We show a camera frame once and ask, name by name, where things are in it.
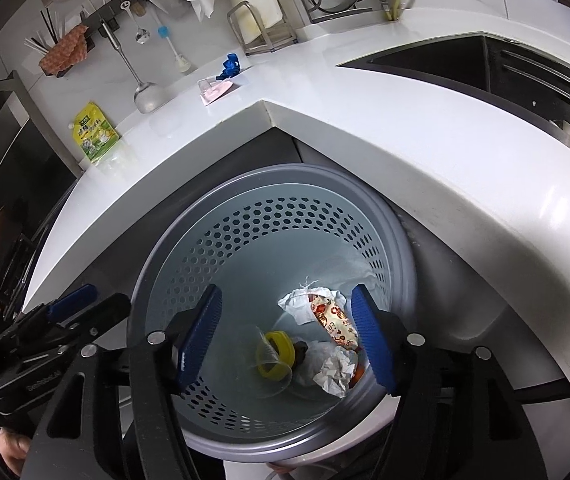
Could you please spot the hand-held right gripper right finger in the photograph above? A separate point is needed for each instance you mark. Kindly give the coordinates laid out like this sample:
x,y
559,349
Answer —
x,y
372,340

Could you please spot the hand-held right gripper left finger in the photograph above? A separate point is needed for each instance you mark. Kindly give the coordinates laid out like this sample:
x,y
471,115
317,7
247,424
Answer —
x,y
197,340

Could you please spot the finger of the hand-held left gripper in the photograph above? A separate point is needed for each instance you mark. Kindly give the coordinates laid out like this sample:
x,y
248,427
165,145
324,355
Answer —
x,y
72,300
105,312

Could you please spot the red white snack wrapper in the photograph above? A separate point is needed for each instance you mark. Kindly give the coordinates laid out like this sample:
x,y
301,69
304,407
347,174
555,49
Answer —
x,y
332,322

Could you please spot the white paper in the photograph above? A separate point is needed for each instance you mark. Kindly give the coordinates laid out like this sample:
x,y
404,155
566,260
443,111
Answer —
x,y
335,370

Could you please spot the clear plastic cup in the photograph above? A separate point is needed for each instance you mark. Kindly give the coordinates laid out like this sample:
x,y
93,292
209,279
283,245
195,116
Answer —
x,y
255,355

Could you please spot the dark grey cloth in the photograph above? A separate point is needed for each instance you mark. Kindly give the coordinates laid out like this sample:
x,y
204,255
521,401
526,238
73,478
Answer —
x,y
301,349

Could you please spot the yellow tape roll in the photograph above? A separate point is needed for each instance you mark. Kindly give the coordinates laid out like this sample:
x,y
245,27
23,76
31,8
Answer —
x,y
282,336

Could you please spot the grey perforated plastic bin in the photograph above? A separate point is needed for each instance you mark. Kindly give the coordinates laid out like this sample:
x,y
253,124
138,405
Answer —
x,y
245,260

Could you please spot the person's left hand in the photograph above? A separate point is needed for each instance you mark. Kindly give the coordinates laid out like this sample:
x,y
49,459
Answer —
x,y
12,452

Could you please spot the white crumpled tissue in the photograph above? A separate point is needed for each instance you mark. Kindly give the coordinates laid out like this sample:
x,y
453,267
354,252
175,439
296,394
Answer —
x,y
297,305

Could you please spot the black built-in oven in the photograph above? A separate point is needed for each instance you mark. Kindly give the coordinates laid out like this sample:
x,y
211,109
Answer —
x,y
15,170

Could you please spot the yellow green stand-up pouch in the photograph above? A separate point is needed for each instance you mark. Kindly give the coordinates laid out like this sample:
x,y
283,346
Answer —
x,y
96,135

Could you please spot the grey base cabinet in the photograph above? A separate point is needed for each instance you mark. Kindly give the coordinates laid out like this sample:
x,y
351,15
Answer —
x,y
285,152

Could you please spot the orange patterned cloth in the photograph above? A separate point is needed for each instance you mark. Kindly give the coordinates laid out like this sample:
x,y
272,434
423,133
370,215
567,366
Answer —
x,y
65,52

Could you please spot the small metal spoon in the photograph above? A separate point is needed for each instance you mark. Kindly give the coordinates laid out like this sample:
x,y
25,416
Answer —
x,y
141,36

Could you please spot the blue plastic wrapper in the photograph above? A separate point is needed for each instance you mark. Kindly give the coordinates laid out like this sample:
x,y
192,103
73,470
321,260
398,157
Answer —
x,y
227,67

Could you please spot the bundle of chopsticks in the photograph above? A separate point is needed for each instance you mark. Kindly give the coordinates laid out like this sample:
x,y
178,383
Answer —
x,y
47,22

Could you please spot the dark kitchen sink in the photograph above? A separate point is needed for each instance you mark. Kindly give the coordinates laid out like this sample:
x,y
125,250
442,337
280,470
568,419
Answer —
x,y
465,65

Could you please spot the metal paper towel holder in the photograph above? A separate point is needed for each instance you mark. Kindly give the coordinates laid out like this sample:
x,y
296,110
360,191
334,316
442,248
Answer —
x,y
277,42

